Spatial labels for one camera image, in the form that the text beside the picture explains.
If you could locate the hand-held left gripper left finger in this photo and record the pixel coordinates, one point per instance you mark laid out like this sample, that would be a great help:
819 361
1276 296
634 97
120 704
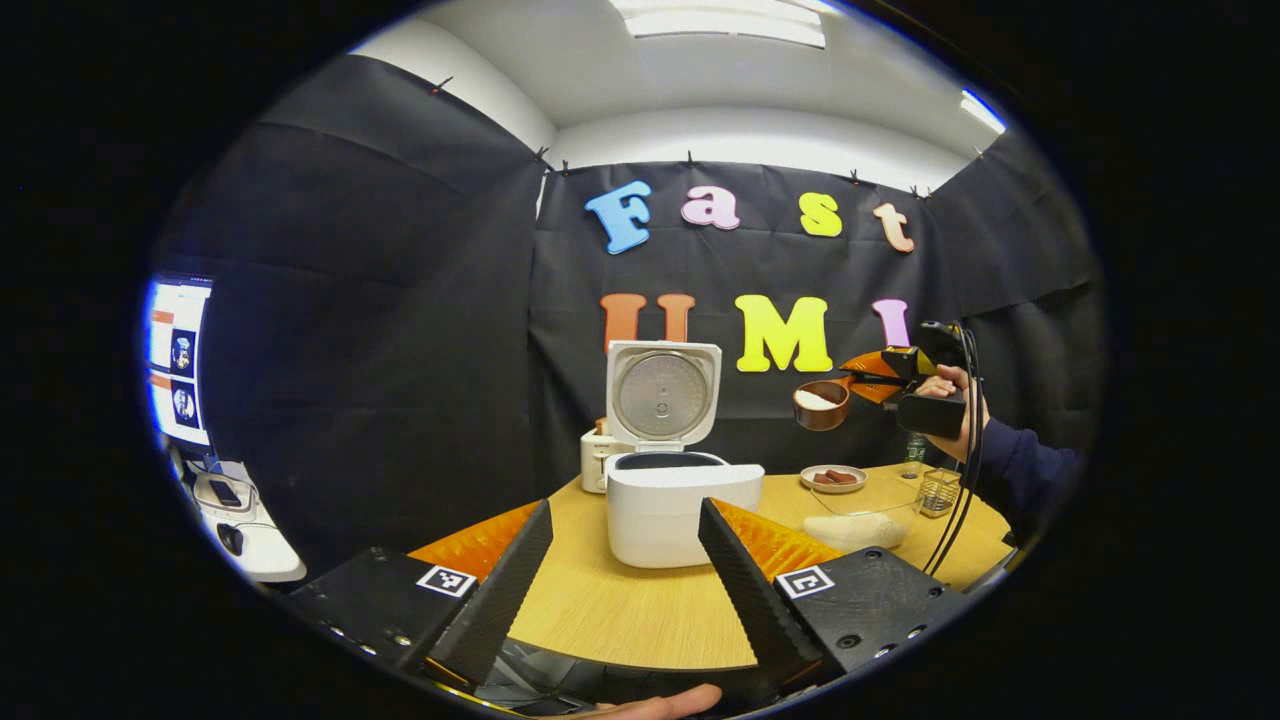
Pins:
500 600

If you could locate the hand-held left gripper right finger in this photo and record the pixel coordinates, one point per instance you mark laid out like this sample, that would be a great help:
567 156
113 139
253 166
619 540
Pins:
755 600

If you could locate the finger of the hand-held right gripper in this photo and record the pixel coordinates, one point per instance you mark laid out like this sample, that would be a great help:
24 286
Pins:
880 391
885 364

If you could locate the brown wooden spoon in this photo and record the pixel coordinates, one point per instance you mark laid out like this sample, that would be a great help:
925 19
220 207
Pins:
822 408

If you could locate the white rice cooker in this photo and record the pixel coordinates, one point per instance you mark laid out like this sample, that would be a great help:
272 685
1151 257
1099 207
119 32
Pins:
680 510

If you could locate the clear box of rice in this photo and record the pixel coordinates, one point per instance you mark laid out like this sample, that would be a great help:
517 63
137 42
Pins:
855 530

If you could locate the clear plastic water bottle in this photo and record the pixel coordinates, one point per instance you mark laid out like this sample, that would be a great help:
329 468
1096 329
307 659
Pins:
914 455

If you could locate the white round plate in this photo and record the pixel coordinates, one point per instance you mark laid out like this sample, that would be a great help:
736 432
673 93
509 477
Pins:
833 488

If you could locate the white toaster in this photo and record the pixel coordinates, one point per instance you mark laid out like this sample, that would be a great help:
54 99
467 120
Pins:
597 465

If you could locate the white side desk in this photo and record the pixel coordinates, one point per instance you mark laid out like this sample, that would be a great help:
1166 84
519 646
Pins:
265 555

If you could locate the small ceiling light panel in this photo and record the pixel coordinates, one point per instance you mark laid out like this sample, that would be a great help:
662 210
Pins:
982 110

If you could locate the black computer mouse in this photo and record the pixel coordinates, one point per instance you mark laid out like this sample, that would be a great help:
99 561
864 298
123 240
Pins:
231 540

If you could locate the black phone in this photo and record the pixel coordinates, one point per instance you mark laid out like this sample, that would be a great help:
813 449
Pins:
224 493

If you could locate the black backdrop cloth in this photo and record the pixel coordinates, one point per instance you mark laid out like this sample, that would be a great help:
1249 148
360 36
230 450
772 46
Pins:
380 300

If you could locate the large ceiling light panel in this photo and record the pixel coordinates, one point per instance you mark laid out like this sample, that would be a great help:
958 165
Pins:
720 22

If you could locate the computer monitor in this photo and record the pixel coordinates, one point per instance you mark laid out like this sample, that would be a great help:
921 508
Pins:
180 360

